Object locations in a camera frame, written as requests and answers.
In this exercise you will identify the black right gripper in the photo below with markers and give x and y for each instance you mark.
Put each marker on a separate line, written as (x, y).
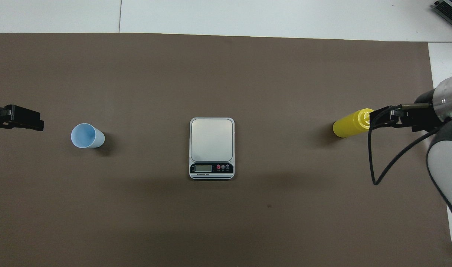
(424, 116)

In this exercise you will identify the yellow squeeze bottle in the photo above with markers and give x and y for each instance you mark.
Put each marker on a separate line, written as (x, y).
(348, 126)

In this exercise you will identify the light blue plastic cup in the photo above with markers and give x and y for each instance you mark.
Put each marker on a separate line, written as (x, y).
(85, 135)

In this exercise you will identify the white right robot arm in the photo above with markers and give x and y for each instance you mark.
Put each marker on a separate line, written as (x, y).
(445, 167)

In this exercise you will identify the silver digital kitchen scale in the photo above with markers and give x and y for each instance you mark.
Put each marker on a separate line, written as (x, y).
(211, 139)

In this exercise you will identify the brown table mat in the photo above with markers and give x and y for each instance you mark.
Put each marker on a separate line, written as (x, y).
(137, 92)

